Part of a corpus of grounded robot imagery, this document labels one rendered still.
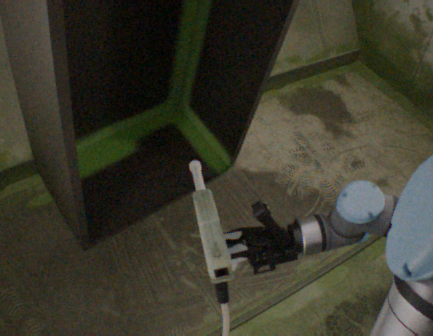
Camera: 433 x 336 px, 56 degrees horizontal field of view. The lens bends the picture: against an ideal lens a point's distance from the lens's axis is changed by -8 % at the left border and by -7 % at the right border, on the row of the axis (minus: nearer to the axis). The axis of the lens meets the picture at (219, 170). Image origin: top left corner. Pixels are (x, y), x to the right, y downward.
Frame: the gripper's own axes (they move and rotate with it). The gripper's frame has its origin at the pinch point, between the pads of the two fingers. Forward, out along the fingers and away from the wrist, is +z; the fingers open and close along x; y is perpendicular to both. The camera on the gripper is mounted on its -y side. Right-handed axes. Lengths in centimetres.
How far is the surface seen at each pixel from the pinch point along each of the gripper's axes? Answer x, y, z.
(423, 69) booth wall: 146, 17, -153
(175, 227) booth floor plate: 83, 50, 9
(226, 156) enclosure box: 63, 10, -14
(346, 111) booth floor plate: 151, 39, -102
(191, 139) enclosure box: 73, 6, -4
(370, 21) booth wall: 186, -7, -136
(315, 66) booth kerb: 179, 17, -93
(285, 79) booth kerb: 171, 20, -70
